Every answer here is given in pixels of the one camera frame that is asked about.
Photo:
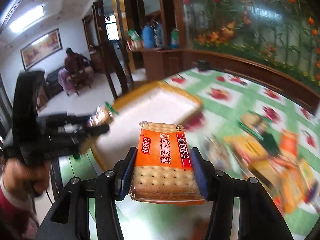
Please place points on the fruit pattern tablecloth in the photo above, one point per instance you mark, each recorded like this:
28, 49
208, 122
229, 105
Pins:
225, 98

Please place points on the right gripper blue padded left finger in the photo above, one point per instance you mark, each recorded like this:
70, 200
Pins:
124, 175

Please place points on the framed wall painting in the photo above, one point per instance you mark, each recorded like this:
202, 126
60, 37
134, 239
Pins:
41, 48

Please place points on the green cracker pack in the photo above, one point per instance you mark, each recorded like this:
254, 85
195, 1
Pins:
103, 114

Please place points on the yellow white storage box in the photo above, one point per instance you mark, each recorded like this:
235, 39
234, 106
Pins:
156, 102

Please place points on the orange cracker pack front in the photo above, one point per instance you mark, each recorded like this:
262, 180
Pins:
163, 173

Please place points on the dark wooden chair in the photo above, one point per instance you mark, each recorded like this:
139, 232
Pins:
110, 60

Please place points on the small black cup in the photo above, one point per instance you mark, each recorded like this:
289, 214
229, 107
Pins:
203, 66

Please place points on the seated person in red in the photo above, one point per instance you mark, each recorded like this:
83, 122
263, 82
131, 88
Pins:
75, 74

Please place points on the person's left hand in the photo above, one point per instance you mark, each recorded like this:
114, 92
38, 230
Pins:
21, 180

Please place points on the blue water jug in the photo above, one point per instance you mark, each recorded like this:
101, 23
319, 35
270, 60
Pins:
148, 38

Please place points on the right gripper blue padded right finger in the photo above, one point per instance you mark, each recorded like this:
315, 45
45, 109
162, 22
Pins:
202, 174

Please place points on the green snack bag on cabinet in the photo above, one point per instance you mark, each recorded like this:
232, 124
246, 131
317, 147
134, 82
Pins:
133, 35

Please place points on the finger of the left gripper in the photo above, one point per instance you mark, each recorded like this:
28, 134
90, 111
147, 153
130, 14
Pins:
85, 132
62, 119

